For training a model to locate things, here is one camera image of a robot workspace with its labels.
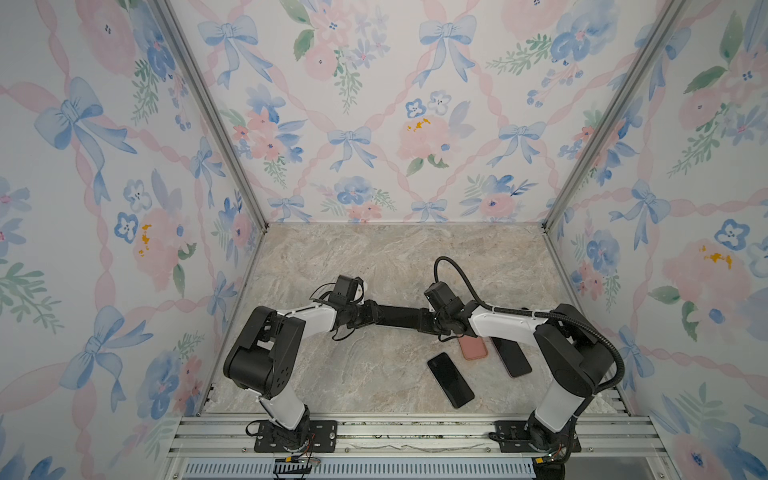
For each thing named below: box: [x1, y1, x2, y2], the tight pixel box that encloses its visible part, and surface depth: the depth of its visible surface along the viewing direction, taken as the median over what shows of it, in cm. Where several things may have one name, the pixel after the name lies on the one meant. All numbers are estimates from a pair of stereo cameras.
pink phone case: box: [458, 335, 488, 361], surface depth 90 cm
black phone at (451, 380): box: [427, 352, 475, 409], surface depth 85 cm
